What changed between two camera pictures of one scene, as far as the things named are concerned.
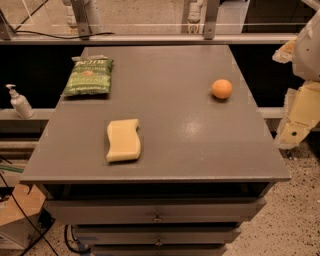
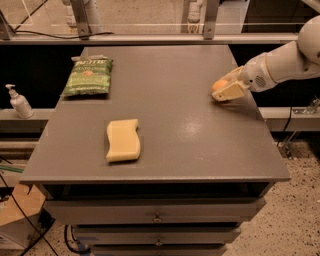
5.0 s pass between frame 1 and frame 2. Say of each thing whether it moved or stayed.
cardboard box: stayed
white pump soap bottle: stayed
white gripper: moved
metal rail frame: stayed
